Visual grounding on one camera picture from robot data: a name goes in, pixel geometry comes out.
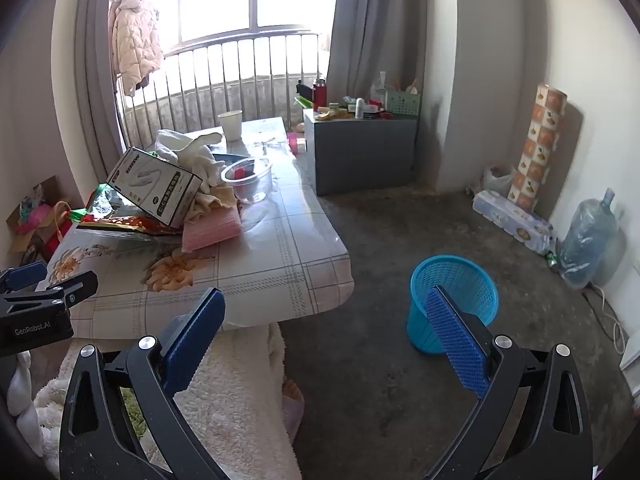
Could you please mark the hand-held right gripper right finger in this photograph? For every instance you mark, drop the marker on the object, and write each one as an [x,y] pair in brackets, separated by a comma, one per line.
[457,340]

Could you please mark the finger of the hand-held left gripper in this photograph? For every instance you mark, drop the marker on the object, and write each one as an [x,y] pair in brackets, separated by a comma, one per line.
[25,275]
[75,285]

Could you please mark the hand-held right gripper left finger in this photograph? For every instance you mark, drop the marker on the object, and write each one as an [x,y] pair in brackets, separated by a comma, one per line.
[192,340]

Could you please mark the blue plastic waste basket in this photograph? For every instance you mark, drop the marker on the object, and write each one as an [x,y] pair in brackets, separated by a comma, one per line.
[455,272]

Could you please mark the red snack bag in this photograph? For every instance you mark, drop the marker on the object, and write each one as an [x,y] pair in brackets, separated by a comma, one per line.
[130,227]

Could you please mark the green snack bag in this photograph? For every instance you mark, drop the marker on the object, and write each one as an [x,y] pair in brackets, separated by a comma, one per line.
[107,205]

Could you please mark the pink cloth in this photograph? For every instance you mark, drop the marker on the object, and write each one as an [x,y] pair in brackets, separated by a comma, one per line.
[210,232]

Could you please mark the white glove box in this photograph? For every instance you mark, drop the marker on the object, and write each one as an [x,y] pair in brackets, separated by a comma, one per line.
[150,185]

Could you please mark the clear plastic bowl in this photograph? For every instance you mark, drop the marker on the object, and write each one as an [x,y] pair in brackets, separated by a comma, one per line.
[250,180]

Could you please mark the white cloth gloves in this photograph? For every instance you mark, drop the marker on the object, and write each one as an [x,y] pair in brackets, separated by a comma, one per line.
[185,147]

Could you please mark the white paper cup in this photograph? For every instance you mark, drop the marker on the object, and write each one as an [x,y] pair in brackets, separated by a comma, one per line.
[231,125]

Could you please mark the white fluffy blanket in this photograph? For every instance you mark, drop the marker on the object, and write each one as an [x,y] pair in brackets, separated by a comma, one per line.
[235,400]

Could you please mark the brown cardboard box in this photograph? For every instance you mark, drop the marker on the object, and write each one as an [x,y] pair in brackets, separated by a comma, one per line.
[47,187]

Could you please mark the floral tablecloth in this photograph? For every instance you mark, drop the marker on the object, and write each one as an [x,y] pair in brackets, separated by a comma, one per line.
[280,260]

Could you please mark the green can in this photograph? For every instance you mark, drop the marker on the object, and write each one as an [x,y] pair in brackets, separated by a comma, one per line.
[552,261]

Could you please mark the toilet paper pack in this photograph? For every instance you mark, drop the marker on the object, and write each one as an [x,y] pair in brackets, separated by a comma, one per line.
[515,222]

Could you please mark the blue water jug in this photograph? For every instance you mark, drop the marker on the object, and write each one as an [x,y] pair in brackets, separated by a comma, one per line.
[587,240]

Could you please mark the white plastic bag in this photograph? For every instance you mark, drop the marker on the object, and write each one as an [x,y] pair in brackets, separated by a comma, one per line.
[495,180]

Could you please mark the white appliance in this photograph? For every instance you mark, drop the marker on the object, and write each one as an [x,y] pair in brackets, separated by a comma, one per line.
[631,352]

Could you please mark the grey cabinet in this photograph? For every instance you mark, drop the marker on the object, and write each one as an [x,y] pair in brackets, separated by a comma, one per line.
[360,155]

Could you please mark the patterned roll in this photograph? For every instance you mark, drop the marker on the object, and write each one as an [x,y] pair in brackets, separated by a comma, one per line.
[540,145]

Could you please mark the pink cup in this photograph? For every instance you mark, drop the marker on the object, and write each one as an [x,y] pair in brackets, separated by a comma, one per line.
[297,142]

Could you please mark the grey curtain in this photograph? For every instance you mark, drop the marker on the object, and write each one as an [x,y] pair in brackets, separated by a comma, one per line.
[375,25]
[97,60]

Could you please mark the green plastic storage basket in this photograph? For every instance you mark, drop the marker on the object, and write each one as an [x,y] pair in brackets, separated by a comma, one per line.
[402,104]

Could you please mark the beige padded jacket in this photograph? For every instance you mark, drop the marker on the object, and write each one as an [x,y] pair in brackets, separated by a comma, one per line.
[135,40]

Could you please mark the metal window railing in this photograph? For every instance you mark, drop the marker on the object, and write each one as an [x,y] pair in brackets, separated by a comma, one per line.
[225,70]

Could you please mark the clear spray bottle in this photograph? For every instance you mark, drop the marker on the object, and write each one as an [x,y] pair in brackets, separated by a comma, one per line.
[381,87]

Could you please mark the red thermos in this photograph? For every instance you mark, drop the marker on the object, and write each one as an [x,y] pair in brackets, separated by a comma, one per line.
[320,94]

